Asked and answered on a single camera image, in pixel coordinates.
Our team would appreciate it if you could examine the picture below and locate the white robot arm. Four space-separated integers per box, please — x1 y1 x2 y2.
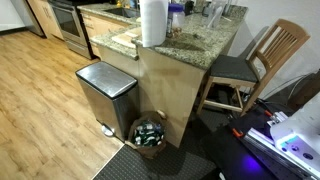
270 93 320 180

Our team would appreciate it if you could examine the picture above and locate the white paper towel roll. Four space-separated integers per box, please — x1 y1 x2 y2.
140 0 168 47

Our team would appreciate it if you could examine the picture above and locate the clear plastic water bottle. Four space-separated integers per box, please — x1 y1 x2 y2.
206 0 226 29

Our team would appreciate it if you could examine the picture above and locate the brown paper bag of cans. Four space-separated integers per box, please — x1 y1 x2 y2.
126 110 167 159

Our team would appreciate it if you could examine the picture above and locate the stainless steel trash can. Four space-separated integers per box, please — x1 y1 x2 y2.
75 61 140 141

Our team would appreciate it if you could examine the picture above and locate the wooden chair grey cushion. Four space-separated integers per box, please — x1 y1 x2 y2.
196 19 310 115

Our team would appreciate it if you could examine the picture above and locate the clear jar purple lid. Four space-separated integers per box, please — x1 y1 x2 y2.
166 3 185 38

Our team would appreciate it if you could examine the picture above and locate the stainless steel oven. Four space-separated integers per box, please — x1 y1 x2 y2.
48 0 93 59

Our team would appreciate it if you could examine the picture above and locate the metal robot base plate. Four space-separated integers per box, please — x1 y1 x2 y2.
231 111 320 180

